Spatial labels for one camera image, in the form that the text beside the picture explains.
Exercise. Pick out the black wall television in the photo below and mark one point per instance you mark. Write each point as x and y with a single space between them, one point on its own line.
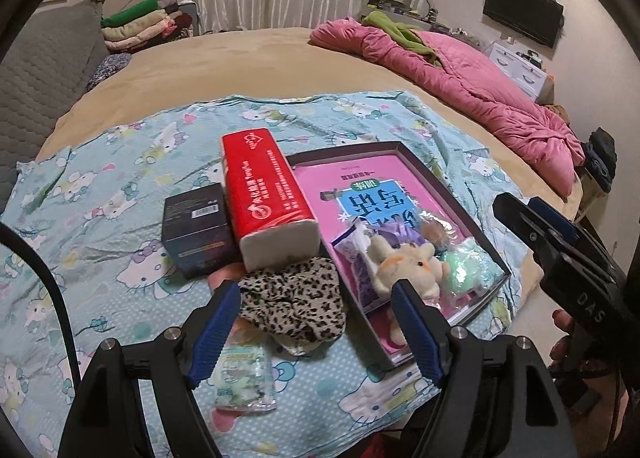
520 11

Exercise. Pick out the pink book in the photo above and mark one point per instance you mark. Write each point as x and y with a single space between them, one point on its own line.
320 183
350 151

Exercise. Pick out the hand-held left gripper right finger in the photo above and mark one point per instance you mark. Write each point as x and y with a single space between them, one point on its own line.
417 338

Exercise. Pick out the brown cloth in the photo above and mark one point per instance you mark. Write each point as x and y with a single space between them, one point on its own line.
557 113

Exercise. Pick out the black cardboard box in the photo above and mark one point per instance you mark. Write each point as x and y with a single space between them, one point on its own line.
197 228

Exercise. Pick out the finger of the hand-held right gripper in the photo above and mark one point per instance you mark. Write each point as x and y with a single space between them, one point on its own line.
520 223
557 218

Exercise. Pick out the cluttered desk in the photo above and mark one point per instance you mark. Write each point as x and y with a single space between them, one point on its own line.
385 2

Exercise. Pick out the purple scrunchie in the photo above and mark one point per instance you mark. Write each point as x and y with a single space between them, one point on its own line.
400 239

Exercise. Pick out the green wet wipes pack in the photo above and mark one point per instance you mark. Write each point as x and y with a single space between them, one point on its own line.
245 373

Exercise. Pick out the stack of folded clothes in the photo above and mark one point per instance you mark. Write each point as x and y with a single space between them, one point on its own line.
145 23

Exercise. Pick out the beige round bed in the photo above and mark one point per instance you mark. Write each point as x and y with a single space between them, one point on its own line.
225 63

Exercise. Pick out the clear plastic packet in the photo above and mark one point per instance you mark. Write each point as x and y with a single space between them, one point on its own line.
357 268

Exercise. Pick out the cream plush animal toy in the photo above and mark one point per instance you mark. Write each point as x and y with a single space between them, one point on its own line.
400 263

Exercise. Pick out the dark floral cloth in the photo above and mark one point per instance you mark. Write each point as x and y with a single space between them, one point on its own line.
107 69

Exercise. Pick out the beige plush toy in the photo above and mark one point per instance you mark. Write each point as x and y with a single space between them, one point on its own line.
397 325

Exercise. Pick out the white drawer cabinet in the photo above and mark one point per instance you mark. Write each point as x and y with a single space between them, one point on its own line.
515 66

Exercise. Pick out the grey quilted headboard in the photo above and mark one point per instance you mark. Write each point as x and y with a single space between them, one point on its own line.
40 78

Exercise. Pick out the cat print blue blanket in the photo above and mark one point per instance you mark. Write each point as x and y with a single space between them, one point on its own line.
125 173

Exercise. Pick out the pink quilt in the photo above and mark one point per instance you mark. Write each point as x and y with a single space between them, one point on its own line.
475 83

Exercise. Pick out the green blanket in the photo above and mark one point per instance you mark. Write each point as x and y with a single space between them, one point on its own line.
400 31

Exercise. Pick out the person's right hand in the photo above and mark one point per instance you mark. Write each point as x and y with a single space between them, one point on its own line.
562 320

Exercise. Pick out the red tissue pack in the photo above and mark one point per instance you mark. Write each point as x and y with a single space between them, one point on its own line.
265 188

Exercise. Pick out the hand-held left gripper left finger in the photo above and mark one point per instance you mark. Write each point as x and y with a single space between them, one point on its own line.
215 338

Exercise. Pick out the pink soft object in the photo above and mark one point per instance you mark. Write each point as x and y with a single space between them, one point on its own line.
222 275

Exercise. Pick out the leopard print scrunchie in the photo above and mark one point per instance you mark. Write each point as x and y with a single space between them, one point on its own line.
290 298

